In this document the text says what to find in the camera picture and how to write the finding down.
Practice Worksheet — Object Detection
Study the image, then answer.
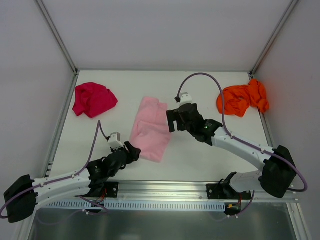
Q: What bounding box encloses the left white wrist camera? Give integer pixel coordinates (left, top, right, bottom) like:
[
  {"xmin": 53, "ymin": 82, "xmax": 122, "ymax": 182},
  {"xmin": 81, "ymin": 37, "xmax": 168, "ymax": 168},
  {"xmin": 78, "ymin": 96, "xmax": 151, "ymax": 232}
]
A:
[{"xmin": 107, "ymin": 132, "xmax": 124, "ymax": 150}]

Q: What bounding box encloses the white slotted cable duct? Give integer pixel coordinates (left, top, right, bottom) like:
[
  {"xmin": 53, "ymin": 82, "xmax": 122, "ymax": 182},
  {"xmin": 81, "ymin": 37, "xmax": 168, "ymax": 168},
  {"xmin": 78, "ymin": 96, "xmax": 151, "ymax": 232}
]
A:
[{"xmin": 45, "ymin": 199, "xmax": 226, "ymax": 213}]

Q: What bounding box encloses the orange t shirt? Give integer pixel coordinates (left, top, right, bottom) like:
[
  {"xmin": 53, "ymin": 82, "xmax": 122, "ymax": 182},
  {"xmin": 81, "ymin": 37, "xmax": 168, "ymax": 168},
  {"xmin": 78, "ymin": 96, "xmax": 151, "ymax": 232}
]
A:
[{"xmin": 216, "ymin": 78, "xmax": 270, "ymax": 118}]

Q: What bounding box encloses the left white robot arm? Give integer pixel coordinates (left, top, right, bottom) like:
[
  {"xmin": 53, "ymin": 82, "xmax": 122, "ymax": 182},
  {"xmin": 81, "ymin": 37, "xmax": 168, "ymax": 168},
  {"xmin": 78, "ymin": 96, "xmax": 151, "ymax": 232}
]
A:
[{"xmin": 1, "ymin": 141, "xmax": 142, "ymax": 223}]

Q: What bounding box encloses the front aluminium rail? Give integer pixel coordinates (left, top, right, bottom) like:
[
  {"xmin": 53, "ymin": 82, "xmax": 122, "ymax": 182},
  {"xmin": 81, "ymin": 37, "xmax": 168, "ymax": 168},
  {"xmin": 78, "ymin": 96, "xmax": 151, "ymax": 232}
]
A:
[{"xmin": 27, "ymin": 178, "xmax": 299, "ymax": 203}]

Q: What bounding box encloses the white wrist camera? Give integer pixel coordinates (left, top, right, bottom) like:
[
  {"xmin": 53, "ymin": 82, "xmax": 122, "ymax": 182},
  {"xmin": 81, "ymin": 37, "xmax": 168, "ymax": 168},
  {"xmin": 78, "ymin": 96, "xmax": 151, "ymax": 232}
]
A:
[
  {"xmin": 107, "ymin": 132, "xmax": 124, "ymax": 150},
  {"xmin": 174, "ymin": 92, "xmax": 193, "ymax": 106}
]

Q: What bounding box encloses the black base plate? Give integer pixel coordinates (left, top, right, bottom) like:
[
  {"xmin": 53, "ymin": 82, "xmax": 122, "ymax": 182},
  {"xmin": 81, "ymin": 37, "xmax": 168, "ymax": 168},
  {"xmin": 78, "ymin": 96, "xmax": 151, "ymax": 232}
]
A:
[
  {"xmin": 206, "ymin": 182, "xmax": 252, "ymax": 200},
  {"xmin": 87, "ymin": 181, "xmax": 119, "ymax": 198}
]

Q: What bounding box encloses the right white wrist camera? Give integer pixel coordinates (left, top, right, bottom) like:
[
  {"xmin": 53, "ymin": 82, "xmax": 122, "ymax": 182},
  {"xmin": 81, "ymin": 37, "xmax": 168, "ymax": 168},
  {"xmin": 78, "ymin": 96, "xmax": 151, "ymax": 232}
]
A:
[{"xmin": 174, "ymin": 92, "xmax": 193, "ymax": 106}]

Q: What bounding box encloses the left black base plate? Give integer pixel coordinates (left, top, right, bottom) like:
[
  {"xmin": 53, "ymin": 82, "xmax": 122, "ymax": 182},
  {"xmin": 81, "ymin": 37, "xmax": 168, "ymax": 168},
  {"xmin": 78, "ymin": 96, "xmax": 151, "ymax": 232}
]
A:
[{"xmin": 87, "ymin": 181, "xmax": 119, "ymax": 198}]

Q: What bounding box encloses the magenta t shirt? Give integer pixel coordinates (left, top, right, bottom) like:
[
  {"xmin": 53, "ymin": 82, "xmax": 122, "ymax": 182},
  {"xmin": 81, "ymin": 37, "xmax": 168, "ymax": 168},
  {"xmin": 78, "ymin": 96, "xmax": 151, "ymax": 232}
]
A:
[{"xmin": 72, "ymin": 82, "xmax": 118, "ymax": 119}]

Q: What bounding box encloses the left aluminium frame post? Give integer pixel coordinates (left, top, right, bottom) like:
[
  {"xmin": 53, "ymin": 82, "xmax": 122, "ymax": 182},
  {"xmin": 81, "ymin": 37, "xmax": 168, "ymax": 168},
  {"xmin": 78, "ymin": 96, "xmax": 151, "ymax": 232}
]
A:
[{"xmin": 34, "ymin": 0, "xmax": 78, "ymax": 75}]

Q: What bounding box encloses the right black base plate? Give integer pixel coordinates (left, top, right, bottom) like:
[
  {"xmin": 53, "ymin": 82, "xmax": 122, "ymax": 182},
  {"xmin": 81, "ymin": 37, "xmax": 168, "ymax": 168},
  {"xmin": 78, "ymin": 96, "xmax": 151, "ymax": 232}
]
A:
[{"xmin": 206, "ymin": 182, "xmax": 252, "ymax": 200}]

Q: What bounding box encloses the aluminium frame post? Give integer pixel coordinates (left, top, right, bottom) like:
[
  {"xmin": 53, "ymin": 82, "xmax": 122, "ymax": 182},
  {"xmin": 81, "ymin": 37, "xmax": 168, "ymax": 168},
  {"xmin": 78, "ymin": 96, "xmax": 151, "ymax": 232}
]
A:
[
  {"xmin": 34, "ymin": 0, "xmax": 78, "ymax": 75},
  {"xmin": 248, "ymin": 0, "xmax": 301, "ymax": 77}
]

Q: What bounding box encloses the right aluminium frame post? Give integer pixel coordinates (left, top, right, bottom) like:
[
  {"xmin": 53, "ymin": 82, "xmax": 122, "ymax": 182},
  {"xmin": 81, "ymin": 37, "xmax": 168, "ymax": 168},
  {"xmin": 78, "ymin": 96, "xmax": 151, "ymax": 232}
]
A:
[{"xmin": 248, "ymin": 0, "xmax": 301, "ymax": 77}]

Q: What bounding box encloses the pink t shirt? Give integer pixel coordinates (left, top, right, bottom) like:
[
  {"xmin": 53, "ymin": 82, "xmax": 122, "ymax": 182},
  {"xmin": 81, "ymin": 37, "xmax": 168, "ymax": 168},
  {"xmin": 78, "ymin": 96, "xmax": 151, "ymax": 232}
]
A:
[{"xmin": 129, "ymin": 96, "xmax": 171, "ymax": 163}]

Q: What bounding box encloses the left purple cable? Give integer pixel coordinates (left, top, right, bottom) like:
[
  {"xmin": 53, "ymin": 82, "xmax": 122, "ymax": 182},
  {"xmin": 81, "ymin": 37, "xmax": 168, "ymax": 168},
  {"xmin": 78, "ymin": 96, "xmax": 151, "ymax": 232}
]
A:
[{"xmin": 0, "ymin": 119, "xmax": 111, "ymax": 220}]

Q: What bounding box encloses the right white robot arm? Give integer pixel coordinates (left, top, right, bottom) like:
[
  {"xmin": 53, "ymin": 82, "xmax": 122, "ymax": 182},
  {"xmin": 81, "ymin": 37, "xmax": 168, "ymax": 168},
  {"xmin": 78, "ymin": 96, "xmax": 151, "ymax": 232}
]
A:
[{"xmin": 166, "ymin": 103, "xmax": 297, "ymax": 199}]

